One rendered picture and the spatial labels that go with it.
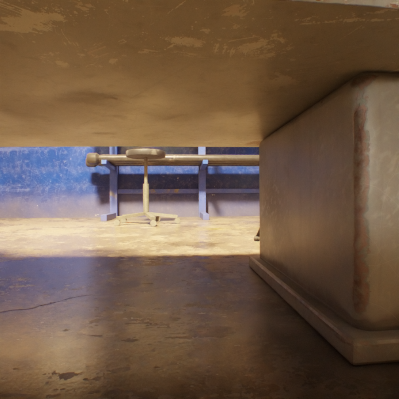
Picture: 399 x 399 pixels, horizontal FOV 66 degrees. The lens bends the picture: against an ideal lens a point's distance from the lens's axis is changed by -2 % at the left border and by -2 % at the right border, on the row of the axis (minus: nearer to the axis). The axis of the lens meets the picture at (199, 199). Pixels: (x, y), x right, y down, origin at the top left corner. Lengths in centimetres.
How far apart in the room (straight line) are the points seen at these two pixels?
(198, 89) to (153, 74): 9
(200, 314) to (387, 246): 34
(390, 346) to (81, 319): 49
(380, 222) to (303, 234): 20
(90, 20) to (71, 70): 14
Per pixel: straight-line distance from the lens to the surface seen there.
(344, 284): 53
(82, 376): 46
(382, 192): 49
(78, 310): 69
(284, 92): 58
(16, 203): 412
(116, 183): 361
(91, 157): 331
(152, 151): 260
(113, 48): 42
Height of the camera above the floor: 22
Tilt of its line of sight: level
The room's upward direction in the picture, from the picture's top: straight up
